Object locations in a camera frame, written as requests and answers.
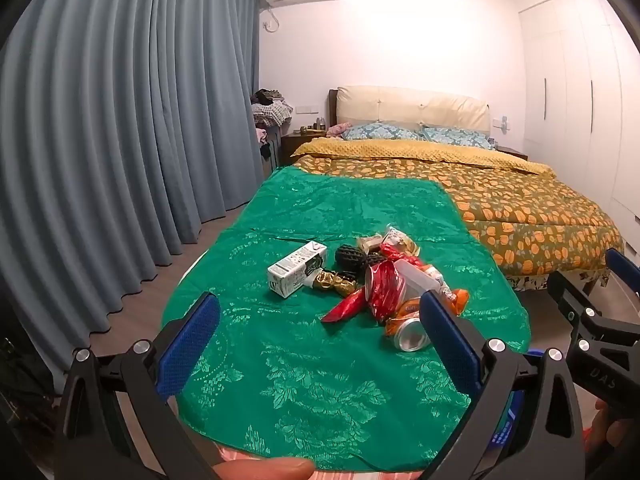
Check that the crushed red can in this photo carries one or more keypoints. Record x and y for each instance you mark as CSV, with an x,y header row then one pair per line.
x,y
382,290

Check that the green tablecloth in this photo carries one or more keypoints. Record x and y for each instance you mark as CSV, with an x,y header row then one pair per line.
x,y
310,385

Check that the pile of clothes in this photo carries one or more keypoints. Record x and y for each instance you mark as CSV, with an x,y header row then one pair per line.
x,y
270,105

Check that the wooden nightstand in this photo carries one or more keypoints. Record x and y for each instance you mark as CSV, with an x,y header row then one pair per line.
x,y
297,146
512,152

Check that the small bottles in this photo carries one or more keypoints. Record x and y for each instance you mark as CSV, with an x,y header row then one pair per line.
x,y
316,127

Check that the person's left hand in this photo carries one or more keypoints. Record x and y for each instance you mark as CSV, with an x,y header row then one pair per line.
x,y
260,470

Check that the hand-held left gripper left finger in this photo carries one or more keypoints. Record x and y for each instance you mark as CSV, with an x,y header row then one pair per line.
x,y
192,340

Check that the floral bed skirt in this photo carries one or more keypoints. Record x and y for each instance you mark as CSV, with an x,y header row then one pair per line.
x,y
545,280

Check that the crumpled red wrapper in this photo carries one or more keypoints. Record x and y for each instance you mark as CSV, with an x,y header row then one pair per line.
x,y
400,256

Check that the long red packet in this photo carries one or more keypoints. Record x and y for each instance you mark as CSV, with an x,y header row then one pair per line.
x,y
345,307

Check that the black net wrapper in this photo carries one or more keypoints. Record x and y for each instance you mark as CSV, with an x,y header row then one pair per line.
x,y
350,256

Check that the pink cloth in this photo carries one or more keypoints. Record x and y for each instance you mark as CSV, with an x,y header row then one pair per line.
x,y
339,130

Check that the teal patterned pillow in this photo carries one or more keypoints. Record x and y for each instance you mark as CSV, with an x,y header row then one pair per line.
x,y
380,132
455,138

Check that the gold foil wrapper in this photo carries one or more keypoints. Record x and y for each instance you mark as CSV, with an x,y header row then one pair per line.
x,y
332,282

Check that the beige snack packet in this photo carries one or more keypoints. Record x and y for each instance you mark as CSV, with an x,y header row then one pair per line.
x,y
370,244

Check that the yellow blanket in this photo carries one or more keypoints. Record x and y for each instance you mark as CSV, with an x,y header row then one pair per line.
x,y
425,152

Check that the pink garment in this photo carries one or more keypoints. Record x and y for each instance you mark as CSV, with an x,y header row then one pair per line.
x,y
260,135

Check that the blue-grey curtain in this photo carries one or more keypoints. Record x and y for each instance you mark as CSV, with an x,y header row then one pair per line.
x,y
125,110

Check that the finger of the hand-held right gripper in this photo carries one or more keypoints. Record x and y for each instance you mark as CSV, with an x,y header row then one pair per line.
x,y
575,295
622,267

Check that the white wardrobe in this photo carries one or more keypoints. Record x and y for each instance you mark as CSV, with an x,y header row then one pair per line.
x,y
575,90

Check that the white wall device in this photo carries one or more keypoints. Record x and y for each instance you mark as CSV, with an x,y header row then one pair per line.
x,y
501,124

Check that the orange patterned quilt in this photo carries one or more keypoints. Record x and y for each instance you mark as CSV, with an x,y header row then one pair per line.
x,y
525,205

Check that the white green milk carton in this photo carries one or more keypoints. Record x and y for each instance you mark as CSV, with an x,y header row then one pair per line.
x,y
295,270

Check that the person's right hand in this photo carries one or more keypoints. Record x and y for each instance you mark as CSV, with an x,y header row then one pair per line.
x,y
612,445

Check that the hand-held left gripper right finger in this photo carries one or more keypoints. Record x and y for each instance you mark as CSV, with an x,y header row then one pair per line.
x,y
450,345

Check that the pink striped table cover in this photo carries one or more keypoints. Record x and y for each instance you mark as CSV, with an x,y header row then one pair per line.
x,y
370,475

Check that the clear plastic box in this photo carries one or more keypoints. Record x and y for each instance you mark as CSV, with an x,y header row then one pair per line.
x,y
417,282

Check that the beige padded headboard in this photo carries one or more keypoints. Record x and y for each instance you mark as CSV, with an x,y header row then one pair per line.
x,y
410,107

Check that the orange snack wrapper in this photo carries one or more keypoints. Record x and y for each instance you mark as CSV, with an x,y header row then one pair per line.
x,y
459,300

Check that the crushed orange can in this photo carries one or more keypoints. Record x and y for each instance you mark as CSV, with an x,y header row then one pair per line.
x,y
407,335

